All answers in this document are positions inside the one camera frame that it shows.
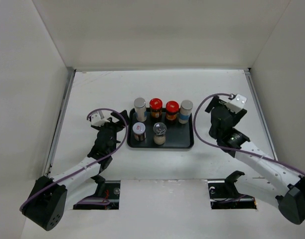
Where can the blue label spice shaker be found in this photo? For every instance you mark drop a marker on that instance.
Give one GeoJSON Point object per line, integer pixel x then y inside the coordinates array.
{"type": "Point", "coordinates": [185, 111]}

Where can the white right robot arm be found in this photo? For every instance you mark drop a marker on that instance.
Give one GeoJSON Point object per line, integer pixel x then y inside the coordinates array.
{"type": "Point", "coordinates": [282, 186]}

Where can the red lid sauce jar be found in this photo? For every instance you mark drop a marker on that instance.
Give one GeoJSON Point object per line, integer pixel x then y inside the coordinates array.
{"type": "Point", "coordinates": [172, 109]}

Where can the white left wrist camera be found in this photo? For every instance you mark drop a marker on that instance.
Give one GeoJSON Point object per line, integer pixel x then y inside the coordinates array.
{"type": "Point", "coordinates": [98, 119]}

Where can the silver lid blue shaker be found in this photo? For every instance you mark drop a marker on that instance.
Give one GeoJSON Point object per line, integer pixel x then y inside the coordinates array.
{"type": "Point", "coordinates": [140, 109]}

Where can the clear lid salt grinder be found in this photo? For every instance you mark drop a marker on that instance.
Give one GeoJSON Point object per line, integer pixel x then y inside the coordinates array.
{"type": "Point", "coordinates": [159, 130]}

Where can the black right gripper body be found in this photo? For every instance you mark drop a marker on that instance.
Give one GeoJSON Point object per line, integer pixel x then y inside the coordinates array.
{"type": "Point", "coordinates": [236, 116]}

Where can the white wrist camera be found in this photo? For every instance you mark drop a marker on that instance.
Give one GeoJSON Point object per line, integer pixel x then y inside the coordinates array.
{"type": "Point", "coordinates": [236, 102]}
{"type": "Point", "coordinates": [98, 119]}

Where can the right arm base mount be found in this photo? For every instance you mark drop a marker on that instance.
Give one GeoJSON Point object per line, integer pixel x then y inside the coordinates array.
{"type": "Point", "coordinates": [224, 195]}

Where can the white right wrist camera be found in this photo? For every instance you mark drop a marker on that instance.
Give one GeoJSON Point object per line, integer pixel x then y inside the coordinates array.
{"type": "Point", "coordinates": [236, 102]}

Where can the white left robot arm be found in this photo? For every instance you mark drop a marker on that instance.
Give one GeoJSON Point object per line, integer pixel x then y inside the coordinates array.
{"type": "Point", "coordinates": [51, 197]}

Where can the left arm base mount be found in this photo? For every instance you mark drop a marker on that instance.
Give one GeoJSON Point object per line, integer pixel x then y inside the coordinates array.
{"type": "Point", "coordinates": [105, 197]}

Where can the red lid chili jar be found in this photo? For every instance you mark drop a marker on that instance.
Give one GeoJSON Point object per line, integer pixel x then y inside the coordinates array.
{"type": "Point", "coordinates": [156, 109]}

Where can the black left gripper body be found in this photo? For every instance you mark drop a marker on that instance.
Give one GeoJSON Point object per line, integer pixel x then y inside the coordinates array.
{"type": "Point", "coordinates": [114, 128]}

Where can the black rectangular tray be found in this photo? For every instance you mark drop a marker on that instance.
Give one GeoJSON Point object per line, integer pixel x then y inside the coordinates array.
{"type": "Point", "coordinates": [177, 136]}

